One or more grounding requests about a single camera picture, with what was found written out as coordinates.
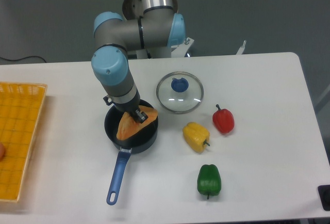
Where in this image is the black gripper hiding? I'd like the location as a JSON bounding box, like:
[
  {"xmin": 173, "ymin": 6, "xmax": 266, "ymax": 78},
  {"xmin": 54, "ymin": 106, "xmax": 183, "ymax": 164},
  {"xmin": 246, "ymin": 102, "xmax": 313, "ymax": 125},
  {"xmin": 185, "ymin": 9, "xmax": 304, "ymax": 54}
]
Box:
[{"xmin": 103, "ymin": 95, "xmax": 148, "ymax": 123}]

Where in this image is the orange triangle bread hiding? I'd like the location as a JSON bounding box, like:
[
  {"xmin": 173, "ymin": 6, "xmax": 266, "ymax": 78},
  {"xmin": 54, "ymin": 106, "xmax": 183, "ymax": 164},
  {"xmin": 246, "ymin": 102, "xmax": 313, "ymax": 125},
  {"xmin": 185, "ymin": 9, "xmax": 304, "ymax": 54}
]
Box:
[{"xmin": 117, "ymin": 105, "xmax": 158, "ymax": 140}]

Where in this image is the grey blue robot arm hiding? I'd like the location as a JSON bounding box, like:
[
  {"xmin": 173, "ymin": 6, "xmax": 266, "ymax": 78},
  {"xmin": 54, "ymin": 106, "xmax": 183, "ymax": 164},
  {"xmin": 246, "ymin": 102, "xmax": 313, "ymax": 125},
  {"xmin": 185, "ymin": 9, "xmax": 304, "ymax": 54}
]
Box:
[{"xmin": 91, "ymin": 0, "xmax": 186, "ymax": 123}]

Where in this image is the glass lid blue knob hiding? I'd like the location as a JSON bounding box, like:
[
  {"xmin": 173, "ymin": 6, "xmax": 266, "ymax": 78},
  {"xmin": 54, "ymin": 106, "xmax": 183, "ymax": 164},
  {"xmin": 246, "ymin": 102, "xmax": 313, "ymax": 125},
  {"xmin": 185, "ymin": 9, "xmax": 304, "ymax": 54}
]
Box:
[{"xmin": 156, "ymin": 72, "xmax": 204, "ymax": 114}]

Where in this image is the yellow bell pepper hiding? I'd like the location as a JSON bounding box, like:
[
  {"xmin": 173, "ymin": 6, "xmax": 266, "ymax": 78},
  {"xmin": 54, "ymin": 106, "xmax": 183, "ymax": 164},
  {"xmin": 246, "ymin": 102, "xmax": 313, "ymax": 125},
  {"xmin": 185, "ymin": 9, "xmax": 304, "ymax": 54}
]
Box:
[{"xmin": 183, "ymin": 122, "xmax": 210, "ymax": 153}]

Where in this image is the red bell pepper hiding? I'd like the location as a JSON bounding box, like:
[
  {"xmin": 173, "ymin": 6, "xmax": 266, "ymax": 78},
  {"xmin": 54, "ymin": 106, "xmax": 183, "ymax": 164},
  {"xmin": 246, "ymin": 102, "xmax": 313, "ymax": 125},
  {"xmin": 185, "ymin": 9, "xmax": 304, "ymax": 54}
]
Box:
[{"xmin": 212, "ymin": 104, "xmax": 235, "ymax": 134}]

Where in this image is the green bell pepper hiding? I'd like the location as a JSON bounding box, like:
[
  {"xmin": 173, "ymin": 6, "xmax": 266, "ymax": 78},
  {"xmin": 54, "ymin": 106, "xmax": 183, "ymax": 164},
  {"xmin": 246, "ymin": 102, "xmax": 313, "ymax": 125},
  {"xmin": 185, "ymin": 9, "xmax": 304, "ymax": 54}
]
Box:
[{"xmin": 197, "ymin": 164, "xmax": 222, "ymax": 200}]

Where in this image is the yellow wicker basket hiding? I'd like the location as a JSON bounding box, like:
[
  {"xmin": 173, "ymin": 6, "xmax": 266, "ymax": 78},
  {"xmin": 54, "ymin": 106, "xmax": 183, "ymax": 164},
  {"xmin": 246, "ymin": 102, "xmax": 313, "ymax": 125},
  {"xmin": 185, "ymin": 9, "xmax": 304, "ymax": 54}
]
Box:
[{"xmin": 1, "ymin": 82, "xmax": 47, "ymax": 202}]

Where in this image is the black device at table edge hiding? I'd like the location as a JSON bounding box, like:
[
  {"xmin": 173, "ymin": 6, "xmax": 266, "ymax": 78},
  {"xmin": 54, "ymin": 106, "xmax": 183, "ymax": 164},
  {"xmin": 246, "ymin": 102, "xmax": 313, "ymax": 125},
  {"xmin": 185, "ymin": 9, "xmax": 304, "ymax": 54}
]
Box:
[{"xmin": 318, "ymin": 185, "xmax": 330, "ymax": 211}]

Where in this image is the dark pan blue handle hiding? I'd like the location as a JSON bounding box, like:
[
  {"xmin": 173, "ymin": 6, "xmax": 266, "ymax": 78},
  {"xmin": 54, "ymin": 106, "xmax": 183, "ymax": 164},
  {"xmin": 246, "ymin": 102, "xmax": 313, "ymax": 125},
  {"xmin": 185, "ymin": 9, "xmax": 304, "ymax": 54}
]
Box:
[{"xmin": 104, "ymin": 106, "xmax": 158, "ymax": 205}]

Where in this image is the black cable on floor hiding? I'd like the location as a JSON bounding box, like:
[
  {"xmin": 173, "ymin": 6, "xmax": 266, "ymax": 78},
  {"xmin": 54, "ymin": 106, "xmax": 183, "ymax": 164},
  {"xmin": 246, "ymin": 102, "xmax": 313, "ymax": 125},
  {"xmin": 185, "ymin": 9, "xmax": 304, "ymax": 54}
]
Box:
[{"xmin": 0, "ymin": 56, "xmax": 47, "ymax": 63}]

